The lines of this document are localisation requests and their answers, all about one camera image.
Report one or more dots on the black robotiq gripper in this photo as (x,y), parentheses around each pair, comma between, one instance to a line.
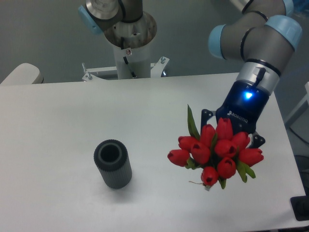
(243,106)

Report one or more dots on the red tulip bouquet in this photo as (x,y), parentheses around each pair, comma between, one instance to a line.
(218,151)

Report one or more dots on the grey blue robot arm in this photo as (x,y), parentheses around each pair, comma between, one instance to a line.
(264,38)

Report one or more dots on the dark grey ribbed vase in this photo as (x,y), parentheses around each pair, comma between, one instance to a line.
(112,160)

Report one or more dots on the black device at table edge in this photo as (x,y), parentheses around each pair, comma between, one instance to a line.
(300,206)

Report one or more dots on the white chair armrest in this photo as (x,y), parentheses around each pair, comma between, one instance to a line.
(24,74)

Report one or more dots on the white furniture frame right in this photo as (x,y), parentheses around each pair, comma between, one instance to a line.
(299,109)

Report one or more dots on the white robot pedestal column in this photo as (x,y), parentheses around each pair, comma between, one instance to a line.
(131,42)

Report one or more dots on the white pedestal base bracket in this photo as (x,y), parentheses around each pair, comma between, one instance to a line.
(143,70)

